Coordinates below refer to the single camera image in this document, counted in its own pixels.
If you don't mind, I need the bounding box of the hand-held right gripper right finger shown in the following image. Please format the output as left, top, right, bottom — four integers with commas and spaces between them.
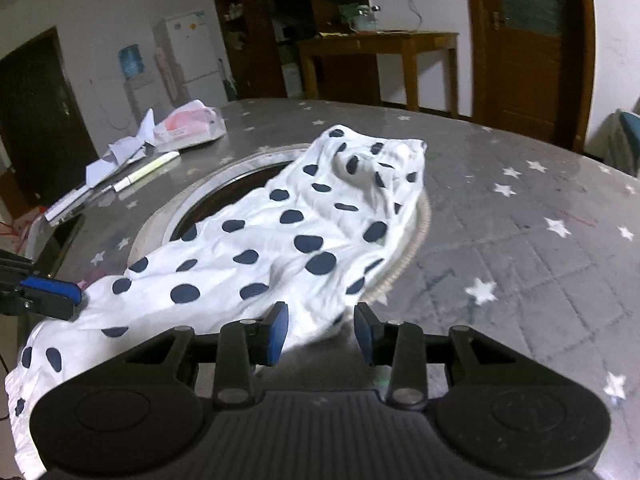
352, 301, 525, 409

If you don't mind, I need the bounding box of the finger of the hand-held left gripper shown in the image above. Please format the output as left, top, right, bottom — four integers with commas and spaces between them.
0, 252, 84, 322

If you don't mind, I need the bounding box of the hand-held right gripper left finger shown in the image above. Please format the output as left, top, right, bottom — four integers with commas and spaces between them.
120, 301, 291, 409

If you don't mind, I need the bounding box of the white navy polka dot garment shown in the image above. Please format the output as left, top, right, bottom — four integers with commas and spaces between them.
5, 124, 431, 480

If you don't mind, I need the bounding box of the flat white paper stack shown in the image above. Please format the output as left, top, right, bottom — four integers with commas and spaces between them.
44, 184, 97, 224

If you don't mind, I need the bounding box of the round black induction cooker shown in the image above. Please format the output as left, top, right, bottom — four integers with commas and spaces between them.
127, 144, 432, 307

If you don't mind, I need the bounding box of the white yellow marker pen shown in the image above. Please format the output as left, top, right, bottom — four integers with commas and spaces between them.
112, 150, 181, 192

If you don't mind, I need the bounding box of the crumpled white paper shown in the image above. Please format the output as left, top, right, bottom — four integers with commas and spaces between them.
85, 107, 157, 187

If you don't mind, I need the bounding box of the dark wooden door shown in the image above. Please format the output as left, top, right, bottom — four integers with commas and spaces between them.
0, 27, 99, 207

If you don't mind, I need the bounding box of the grey star quilted tablecloth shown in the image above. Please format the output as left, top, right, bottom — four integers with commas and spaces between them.
30, 97, 640, 480

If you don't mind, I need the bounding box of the pink white plastic bag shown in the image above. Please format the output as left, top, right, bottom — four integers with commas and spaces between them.
152, 100, 229, 154

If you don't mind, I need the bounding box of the blue water dispenser bottle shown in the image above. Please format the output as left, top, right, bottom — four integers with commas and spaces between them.
118, 45, 146, 80

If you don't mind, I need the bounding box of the white refrigerator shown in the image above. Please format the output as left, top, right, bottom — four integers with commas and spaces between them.
152, 10, 229, 107

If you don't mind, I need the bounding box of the wooden side table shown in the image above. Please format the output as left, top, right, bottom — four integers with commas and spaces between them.
297, 30, 460, 119

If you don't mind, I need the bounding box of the brown wooden door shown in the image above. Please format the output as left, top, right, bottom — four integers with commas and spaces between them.
462, 0, 598, 153

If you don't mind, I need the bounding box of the dark wooden shelf cabinet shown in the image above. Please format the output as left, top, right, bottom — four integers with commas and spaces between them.
209, 0, 372, 102

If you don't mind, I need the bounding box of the glass jar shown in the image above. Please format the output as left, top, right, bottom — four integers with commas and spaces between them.
349, 4, 382, 32

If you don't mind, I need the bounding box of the blue sofa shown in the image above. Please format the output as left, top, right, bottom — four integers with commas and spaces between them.
600, 110, 640, 177

